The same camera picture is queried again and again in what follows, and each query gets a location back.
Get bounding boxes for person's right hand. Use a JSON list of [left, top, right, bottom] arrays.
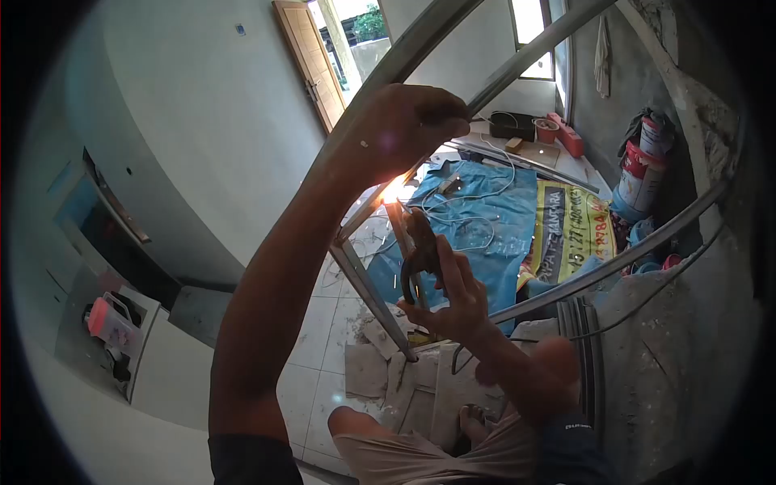
[[397, 233, 491, 345]]

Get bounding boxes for yellow printed banner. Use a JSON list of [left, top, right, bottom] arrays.
[[517, 179, 619, 293]]

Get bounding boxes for person's body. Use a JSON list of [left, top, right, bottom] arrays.
[[208, 303, 616, 485]]

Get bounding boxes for person's right fingers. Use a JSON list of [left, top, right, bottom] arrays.
[[397, 299, 445, 329]]

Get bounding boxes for black welding machine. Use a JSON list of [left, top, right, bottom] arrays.
[[489, 111, 538, 143]]

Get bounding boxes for blue tarp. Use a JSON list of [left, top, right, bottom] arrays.
[[367, 159, 539, 335]]

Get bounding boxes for window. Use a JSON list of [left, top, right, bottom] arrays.
[[508, 0, 572, 82]]

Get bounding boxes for red long box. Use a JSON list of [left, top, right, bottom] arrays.
[[547, 112, 585, 159]]

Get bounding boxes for wooden door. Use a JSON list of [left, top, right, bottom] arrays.
[[272, 0, 348, 135]]

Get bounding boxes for grey metal frame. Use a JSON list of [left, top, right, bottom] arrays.
[[303, 0, 728, 365]]

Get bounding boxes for flat wooden board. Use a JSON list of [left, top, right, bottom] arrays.
[[514, 139, 561, 170]]

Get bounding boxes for welding electrode holder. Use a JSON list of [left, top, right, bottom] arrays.
[[397, 206, 448, 307]]

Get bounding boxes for white cable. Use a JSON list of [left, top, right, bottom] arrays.
[[418, 132, 517, 254]]

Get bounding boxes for welding rod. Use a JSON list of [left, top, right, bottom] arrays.
[[385, 200, 414, 258]]

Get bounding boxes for person's left fingers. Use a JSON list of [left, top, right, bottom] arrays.
[[418, 88, 472, 143]]

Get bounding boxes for hanging pale cloth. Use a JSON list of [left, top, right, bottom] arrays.
[[593, 15, 612, 99]]

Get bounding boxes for person's left hand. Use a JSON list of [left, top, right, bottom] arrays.
[[348, 83, 472, 190]]

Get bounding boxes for small white red paint bucket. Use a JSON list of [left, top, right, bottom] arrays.
[[639, 115, 675, 160]]

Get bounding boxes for person's legs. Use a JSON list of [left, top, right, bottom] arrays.
[[327, 403, 540, 485]]

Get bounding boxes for large white red paint bucket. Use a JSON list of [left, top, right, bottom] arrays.
[[611, 139, 669, 223]]

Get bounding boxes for pink lidded container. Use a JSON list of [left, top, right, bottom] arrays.
[[85, 291, 145, 365]]

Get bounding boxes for person's right thumb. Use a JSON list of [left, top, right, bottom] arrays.
[[434, 233, 466, 293]]

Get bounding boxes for metal bars on floor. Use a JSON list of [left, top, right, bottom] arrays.
[[444, 139, 602, 196]]

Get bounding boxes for cardboard pieces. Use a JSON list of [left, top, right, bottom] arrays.
[[344, 303, 507, 452]]

